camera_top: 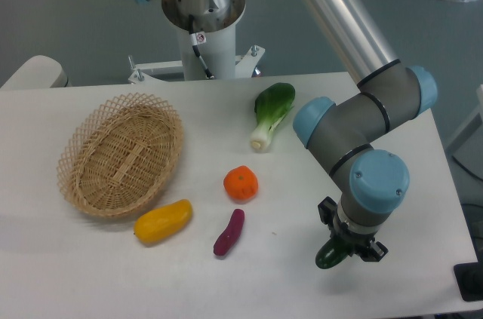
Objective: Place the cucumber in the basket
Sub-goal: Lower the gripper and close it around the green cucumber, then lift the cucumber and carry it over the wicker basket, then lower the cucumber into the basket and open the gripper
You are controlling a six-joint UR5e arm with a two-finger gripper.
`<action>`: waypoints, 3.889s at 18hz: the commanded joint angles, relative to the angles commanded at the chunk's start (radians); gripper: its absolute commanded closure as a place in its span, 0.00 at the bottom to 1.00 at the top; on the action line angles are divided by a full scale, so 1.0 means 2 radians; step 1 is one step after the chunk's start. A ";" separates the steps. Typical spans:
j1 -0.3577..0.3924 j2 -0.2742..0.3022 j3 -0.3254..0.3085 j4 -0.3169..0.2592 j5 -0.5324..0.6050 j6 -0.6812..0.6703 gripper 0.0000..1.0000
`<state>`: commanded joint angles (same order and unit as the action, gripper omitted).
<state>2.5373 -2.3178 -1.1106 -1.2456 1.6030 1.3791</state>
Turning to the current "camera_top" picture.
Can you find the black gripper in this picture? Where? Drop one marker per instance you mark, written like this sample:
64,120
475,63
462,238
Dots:
359,236

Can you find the green cucumber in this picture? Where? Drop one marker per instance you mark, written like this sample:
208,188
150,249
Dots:
332,253

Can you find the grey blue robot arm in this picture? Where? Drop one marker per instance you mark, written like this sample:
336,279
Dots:
372,182

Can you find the woven wicker basket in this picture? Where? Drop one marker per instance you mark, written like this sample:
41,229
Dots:
121,156

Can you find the purple sweet potato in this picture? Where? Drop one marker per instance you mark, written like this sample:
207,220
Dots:
231,234

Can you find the orange tangerine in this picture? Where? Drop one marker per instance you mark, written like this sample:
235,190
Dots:
241,184

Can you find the black device at table edge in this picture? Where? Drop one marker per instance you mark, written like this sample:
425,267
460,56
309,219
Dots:
469,280

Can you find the white furniture at right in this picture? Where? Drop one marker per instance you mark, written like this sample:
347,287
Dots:
465,143

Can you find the green bok choy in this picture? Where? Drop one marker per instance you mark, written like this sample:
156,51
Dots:
270,107

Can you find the yellow mango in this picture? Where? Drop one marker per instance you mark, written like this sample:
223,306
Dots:
163,222

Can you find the white chair back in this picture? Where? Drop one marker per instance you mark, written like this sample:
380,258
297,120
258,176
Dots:
38,72

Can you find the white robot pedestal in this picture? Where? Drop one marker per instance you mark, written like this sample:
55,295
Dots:
206,39

